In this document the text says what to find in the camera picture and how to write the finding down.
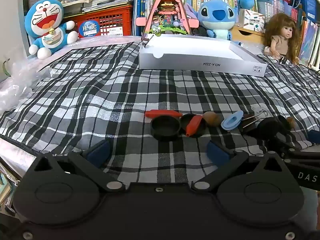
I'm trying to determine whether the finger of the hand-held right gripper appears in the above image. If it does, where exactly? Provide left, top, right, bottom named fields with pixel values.
left=307, top=129, right=320, bottom=144
left=271, top=130, right=304, bottom=159

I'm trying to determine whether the red plastic crate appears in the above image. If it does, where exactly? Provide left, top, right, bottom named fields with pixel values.
left=62, top=4, right=133, bottom=38

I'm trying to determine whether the black binder clip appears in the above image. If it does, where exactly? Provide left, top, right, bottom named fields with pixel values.
left=240, top=110, right=268, bottom=134

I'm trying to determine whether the brown haired doll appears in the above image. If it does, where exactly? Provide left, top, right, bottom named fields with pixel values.
left=264, top=13, right=302, bottom=65

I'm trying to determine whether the white cardboard box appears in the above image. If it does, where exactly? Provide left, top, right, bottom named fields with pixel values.
left=138, top=34, right=268, bottom=77

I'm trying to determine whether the blue alien plush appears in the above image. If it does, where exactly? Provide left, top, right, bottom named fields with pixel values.
left=196, top=0, right=239, bottom=40

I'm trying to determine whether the blue white cat plush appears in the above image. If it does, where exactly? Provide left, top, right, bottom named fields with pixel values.
left=24, top=0, right=78, bottom=60

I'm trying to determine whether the white printed carton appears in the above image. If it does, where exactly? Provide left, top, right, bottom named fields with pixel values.
left=241, top=9, right=265, bottom=33

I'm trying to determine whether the short red plastic piece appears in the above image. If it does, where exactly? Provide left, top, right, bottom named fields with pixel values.
left=185, top=115, right=202, bottom=137

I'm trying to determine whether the pink triangular dollhouse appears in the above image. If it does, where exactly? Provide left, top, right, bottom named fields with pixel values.
left=136, top=0, right=200, bottom=36

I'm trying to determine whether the row of blue tall books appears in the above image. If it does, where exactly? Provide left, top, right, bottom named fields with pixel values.
left=134, top=0, right=160, bottom=37

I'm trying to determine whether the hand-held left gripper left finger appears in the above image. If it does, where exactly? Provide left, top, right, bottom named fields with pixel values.
left=30, top=139, right=125, bottom=193

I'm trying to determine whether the black white plaid blanket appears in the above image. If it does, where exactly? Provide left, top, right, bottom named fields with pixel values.
left=0, top=41, right=320, bottom=188

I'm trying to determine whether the clear plastic bag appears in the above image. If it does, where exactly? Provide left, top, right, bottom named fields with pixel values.
left=0, top=57, right=53, bottom=115

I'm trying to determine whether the wooden drawer box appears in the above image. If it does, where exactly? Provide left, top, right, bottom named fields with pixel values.
left=230, top=25, right=266, bottom=46

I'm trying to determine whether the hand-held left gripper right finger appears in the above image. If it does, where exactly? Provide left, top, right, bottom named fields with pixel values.
left=191, top=139, right=288, bottom=193

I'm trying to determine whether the small binder clip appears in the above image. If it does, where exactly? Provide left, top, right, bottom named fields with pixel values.
left=140, top=32, right=153, bottom=48

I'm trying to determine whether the light blue plastic lid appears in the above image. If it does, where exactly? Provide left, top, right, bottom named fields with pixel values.
left=221, top=110, right=244, bottom=131

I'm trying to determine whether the row of colourful thin books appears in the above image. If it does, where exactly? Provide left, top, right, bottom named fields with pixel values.
left=299, top=17, right=320, bottom=68

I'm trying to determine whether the blue gift bag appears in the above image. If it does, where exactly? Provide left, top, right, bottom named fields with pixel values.
left=290, top=0, right=317, bottom=20

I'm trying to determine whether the long red plastic piece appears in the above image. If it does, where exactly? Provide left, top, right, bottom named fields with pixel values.
left=144, top=109, right=183, bottom=118

